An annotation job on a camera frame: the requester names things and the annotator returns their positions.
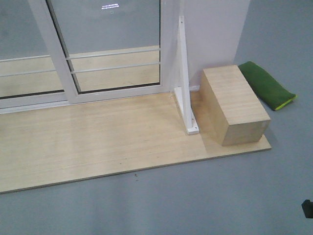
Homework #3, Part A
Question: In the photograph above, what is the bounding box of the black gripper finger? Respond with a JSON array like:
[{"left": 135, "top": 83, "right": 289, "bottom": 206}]
[{"left": 301, "top": 199, "right": 313, "bottom": 218}]

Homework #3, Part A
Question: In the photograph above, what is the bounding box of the white framed sliding glass door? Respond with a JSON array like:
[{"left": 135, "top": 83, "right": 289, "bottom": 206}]
[{"left": 28, "top": 0, "right": 170, "bottom": 104}]

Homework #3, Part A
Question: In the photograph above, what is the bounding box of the white fixed glass door panel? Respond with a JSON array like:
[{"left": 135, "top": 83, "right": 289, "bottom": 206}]
[{"left": 0, "top": 0, "right": 66, "bottom": 108}]

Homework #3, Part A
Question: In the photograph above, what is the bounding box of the light wooden box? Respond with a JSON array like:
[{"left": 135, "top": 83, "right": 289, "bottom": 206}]
[{"left": 200, "top": 65, "right": 270, "bottom": 146}]

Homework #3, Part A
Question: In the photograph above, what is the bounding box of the light wooden base board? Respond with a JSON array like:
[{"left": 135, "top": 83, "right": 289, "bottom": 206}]
[{"left": 0, "top": 90, "right": 271, "bottom": 194}]

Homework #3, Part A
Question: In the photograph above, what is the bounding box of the white triangular support bracket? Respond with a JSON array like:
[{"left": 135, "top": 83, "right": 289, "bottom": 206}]
[{"left": 174, "top": 15, "right": 200, "bottom": 135}]

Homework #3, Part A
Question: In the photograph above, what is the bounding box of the white side wall panel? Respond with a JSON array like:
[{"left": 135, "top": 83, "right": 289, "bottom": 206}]
[{"left": 183, "top": 0, "right": 250, "bottom": 90}]

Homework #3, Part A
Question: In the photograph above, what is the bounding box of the white door frame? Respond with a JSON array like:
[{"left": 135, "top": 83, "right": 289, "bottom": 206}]
[{"left": 0, "top": 0, "right": 179, "bottom": 111}]

